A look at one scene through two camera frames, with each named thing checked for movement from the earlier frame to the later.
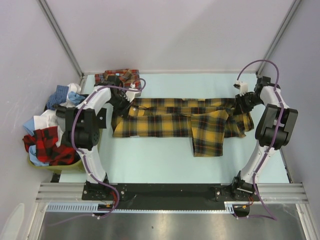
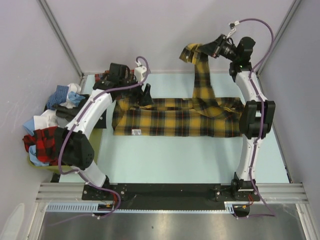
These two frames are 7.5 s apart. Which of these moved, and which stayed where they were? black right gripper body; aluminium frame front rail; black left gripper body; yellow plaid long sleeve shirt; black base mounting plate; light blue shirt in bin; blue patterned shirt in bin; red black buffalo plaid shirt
Moved: black left gripper body; yellow plaid long sleeve shirt; black right gripper body
Stayed: light blue shirt in bin; red black buffalo plaid shirt; blue patterned shirt in bin; black base mounting plate; aluminium frame front rail
